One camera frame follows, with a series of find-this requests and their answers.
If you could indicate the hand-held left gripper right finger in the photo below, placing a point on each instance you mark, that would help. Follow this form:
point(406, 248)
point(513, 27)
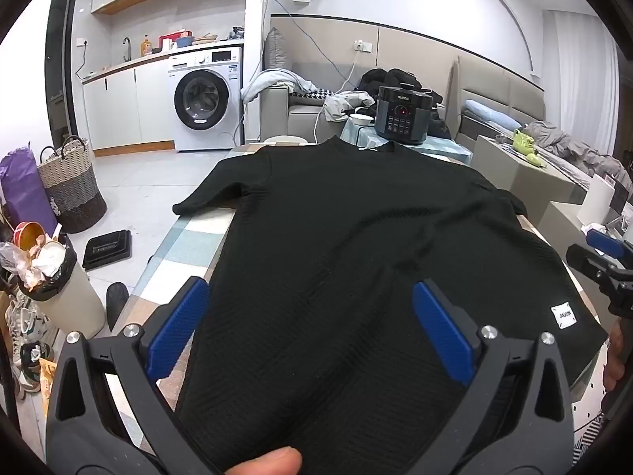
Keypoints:
point(440, 331)

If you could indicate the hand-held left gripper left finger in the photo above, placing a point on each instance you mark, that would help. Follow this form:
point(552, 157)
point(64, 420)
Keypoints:
point(178, 329)

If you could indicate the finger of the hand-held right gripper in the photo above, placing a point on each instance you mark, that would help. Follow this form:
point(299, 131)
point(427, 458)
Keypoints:
point(606, 241)
point(588, 260)

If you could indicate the black knit sweater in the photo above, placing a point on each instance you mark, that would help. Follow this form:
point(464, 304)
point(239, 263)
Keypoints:
point(346, 257)

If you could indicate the person's right hand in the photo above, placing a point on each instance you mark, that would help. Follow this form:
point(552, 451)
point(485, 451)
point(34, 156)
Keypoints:
point(614, 356)

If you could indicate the person's left hand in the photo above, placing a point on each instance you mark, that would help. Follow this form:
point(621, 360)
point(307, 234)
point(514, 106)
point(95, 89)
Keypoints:
point(267, 462)

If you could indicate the white box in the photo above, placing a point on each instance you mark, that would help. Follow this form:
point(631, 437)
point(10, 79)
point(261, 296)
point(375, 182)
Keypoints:
point(596, 203)

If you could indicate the black slipper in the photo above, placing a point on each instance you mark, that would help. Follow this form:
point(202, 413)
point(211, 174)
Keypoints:
point(117, 304)

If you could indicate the checkered tablecloth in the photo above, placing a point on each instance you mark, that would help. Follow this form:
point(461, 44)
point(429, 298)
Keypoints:
point(188, 247)

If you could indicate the gray duvet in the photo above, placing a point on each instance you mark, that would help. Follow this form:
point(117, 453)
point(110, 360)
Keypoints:
point(573, 148)

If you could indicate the black plastic tray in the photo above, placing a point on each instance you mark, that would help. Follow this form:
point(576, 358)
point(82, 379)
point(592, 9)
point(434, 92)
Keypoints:
point(106, 252)

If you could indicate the beige trash bin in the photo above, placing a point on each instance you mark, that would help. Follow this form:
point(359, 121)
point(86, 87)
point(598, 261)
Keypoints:
point(69, 302)

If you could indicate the beige cabinet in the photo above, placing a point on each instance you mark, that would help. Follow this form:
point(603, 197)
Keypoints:
point(514, 173)

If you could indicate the green plush toy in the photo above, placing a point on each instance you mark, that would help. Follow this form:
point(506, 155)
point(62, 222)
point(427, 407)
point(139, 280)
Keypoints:
point(526, 144)

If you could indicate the orange snack bag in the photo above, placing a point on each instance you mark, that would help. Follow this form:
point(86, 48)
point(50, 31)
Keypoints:
point(48, 386)

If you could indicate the blue bed pillow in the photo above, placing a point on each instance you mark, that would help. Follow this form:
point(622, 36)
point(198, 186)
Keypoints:
point(492, 115)

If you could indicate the woven laundry basket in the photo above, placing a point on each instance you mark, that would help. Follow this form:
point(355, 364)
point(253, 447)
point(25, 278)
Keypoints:
point(74, 193)

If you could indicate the orange paper bowl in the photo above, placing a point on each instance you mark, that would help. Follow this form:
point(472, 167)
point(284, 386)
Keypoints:
point(29, 235)

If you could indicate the small table with blue cloth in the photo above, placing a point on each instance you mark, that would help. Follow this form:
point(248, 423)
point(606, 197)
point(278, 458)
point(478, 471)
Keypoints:
point(445, 147)

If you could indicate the white washing machine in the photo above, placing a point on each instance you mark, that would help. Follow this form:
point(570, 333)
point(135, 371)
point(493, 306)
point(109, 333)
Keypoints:
point(205, 128)

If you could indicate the purple bag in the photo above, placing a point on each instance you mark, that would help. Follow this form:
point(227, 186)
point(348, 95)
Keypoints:
point(24, 188)

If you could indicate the round white stool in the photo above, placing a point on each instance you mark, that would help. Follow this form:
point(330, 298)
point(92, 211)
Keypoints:
point(284, 139)

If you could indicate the black pressure cooker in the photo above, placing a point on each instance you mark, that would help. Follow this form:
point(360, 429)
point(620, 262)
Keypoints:
point(403, 116)

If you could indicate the white bowl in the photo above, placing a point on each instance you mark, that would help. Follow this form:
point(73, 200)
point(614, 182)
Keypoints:
point(361, 119)

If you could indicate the white kitchen counter cabinet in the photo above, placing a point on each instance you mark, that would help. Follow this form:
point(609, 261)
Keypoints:
point(128, 104)

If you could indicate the beige sofa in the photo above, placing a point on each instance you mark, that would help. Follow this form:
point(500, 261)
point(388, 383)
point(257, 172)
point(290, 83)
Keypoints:
point(296, 121)

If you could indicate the gray garment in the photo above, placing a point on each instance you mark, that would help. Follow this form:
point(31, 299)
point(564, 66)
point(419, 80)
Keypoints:
point(346, 104)

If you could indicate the pale blue blanket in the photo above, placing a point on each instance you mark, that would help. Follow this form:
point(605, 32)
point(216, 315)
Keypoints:
point(277, 81)

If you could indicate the houndstooth pillow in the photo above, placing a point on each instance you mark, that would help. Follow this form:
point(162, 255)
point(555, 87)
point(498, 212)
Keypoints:
point(311, 95)

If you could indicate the orange bottle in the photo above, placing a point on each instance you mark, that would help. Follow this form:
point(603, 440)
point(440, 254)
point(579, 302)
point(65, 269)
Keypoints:
point(146, 47)

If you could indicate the black faucet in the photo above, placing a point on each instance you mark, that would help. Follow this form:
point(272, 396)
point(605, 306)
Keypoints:
point(128, 47)

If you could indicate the red box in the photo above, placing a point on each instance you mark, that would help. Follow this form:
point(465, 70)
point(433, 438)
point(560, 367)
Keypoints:
point(168, 41)

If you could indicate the gray pillow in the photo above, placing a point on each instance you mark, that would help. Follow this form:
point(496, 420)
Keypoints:
point(278, 49)

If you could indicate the black door frame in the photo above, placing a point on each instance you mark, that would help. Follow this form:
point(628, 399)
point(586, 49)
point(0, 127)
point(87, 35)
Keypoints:
point(62, 59)

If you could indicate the white wall outlet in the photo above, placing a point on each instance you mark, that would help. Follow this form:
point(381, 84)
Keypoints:
point(362, 46)

